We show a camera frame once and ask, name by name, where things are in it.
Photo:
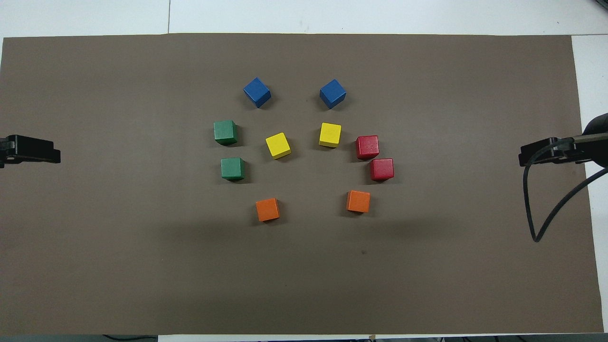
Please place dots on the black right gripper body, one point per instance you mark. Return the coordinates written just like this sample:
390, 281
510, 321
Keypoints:
574, 153

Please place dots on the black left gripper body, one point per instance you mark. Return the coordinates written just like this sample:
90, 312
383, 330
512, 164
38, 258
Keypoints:
4, 153

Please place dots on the red wooden cube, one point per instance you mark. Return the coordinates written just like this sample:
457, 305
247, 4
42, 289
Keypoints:
367, 146
382, 169

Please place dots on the green wooden cube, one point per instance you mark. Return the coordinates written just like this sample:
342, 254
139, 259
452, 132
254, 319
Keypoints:
224, 132
232, 168

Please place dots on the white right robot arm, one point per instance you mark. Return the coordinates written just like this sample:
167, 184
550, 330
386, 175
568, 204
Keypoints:
599, 142

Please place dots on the brown paper table mat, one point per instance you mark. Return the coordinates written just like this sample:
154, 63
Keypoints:
142, 261

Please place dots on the orange wooden cube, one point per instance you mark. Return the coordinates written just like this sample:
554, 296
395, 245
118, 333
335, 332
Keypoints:
267, 209
358, 201

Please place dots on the yellow wooden cube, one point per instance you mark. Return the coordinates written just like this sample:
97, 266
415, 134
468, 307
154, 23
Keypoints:
330, 134
278, 145

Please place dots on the blue wooden cube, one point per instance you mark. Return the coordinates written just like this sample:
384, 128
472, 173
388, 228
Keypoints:
332, 93
257, 92

